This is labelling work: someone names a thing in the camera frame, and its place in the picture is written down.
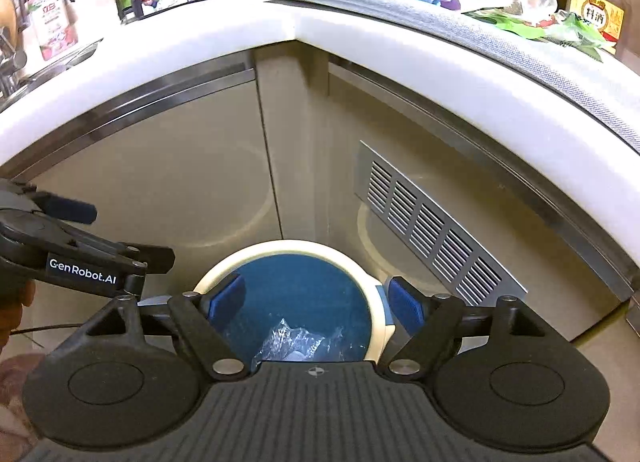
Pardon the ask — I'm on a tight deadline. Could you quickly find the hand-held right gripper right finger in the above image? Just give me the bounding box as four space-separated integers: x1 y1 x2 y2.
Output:
387 276 572 383

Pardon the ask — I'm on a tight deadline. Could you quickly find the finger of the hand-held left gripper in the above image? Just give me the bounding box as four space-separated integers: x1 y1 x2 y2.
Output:
31 190 99 226
116 243 176 277

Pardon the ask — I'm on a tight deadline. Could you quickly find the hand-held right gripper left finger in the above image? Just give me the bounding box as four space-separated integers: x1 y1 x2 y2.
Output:
75 274 247 383

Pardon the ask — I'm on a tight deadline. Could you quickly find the white bin with blue bag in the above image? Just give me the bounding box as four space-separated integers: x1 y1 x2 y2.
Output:
192 239 397 365

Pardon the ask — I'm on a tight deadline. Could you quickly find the clear plastic wrap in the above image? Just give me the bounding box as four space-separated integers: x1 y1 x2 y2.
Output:
251 317 347 366

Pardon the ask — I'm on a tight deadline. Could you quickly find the clear wrapper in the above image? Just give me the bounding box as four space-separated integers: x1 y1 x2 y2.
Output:
509 0 560 27

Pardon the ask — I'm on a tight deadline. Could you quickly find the person's left hand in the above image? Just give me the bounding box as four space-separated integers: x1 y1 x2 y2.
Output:
0 282 37 358

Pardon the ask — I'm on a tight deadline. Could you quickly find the metal vent grille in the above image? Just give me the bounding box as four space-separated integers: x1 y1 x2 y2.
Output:
352 139 529 311

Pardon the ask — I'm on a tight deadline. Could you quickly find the beige cabinet door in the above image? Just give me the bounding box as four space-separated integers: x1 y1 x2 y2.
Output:
327 54 637 349
0 50 282 348

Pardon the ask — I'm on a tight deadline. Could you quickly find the steel sink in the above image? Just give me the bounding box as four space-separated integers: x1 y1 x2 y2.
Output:
0 40 103 114

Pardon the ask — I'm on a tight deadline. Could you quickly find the pink rug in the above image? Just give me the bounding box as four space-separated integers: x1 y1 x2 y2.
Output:
0 354 47 462

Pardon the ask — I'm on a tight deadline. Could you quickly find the metal faucet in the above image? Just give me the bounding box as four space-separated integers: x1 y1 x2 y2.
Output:
0 25 29 99

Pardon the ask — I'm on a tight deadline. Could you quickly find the pink dish soap bottle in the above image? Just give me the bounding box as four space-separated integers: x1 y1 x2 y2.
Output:
24 0 79 62

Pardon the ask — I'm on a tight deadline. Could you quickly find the wooden cutting board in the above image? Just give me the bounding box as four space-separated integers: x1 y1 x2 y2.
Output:
0 0 22 44

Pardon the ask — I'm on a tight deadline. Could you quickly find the grey fabric counter mat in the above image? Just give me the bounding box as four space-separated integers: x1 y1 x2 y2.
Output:
259 0 640 152

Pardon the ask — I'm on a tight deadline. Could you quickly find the thin black cable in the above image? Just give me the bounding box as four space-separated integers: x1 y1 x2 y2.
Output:
9 322 82 337

